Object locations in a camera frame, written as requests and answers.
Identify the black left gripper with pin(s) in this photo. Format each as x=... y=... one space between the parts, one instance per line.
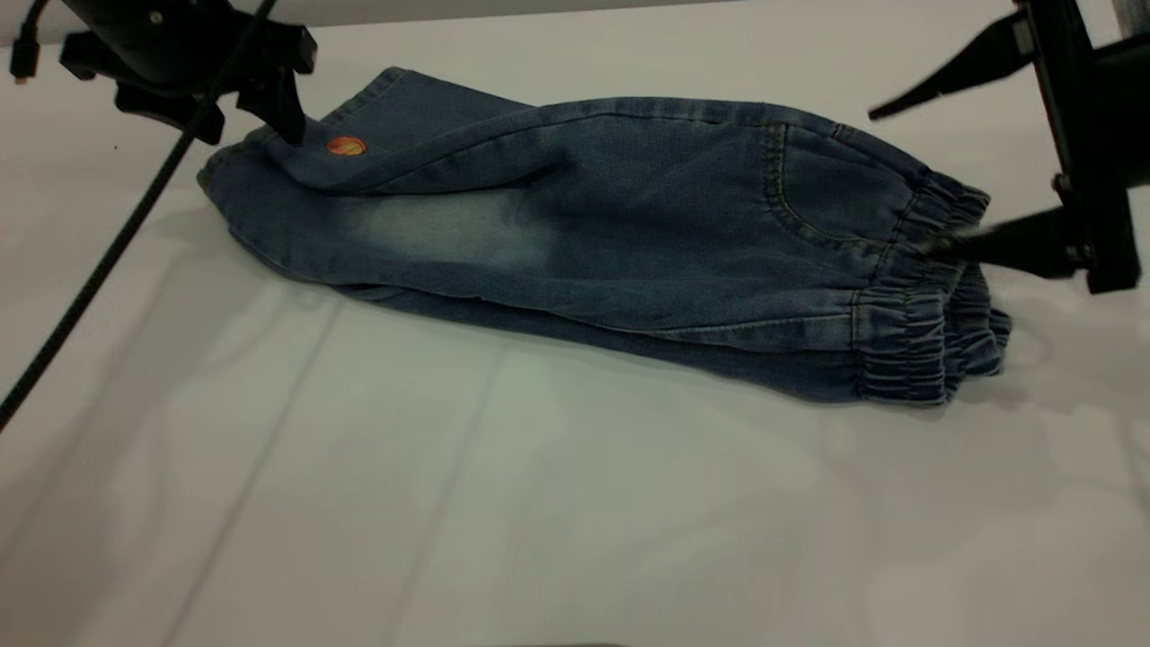
x=153 y=45

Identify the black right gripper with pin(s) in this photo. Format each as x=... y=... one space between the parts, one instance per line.
x=1114 y=117

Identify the blue denim printed shorts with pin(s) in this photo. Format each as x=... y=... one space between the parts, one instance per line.
x=629 y=198

